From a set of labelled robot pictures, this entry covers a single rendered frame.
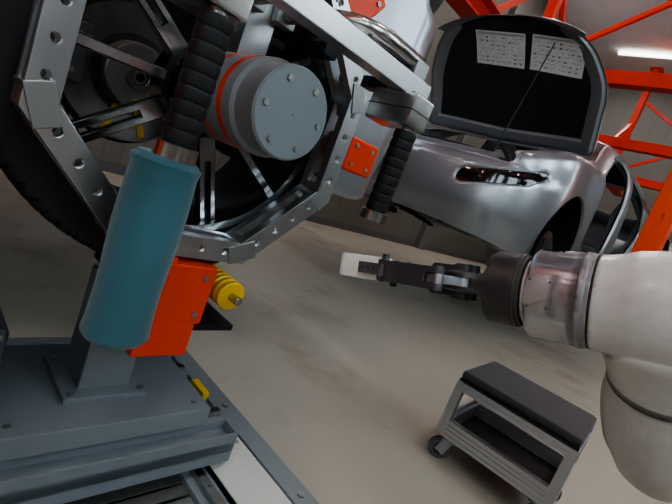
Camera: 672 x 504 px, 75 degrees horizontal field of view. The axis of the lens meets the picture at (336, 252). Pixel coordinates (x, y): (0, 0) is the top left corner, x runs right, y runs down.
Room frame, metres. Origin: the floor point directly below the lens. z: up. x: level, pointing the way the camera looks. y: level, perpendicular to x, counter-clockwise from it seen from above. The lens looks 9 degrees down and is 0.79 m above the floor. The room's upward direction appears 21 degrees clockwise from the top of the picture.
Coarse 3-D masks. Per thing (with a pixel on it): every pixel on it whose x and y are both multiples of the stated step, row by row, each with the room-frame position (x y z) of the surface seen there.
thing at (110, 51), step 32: (160, 0) 0.70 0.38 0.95; (160, 32) 0.71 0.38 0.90; (288, 32) 0.93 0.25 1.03; (128, 64) 0.68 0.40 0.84; (160, 64) 0.74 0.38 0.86; (320, 64) 0.92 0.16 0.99; (160, 96) 0.73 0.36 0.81; (96, 128) 0.68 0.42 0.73; (128, 128) 0.70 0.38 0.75; (256, 160) 1.03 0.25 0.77; (224, 192) 0.97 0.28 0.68; (256, 192) 0.94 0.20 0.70; (192, 224) 0.80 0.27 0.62; (224, 224) 0.85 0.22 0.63
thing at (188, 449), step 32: (192, 384) 1.05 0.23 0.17; (224, 416) 0.97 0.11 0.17; (96, 448) 0.75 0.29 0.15; (128, 448) 0.79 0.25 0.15; (160, 448) 0.79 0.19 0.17; (192, 448) 0.85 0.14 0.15; (224, 448) 0.91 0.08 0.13; (0, 480) 0.62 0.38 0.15; (32, 480) 0.63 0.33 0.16; (64, 480) 0.67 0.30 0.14; (96, 480) 0.71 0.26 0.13; (128, 480) 0.76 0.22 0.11
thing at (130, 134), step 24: (120, 0) 1.05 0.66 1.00; (96, 24) 1.02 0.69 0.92; (120, 24) 1.05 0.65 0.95; (144, 24) 1.09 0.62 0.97; (120, 48) 1.02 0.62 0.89; (144, 48) 1.06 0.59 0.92; (96, 72) 1.04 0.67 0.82; (120, 72) 1.03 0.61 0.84; (72, 96) 1.01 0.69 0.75; (96, 96) 1.05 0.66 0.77; (120, 96) 1.04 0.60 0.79; (144, 96) 1.08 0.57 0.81
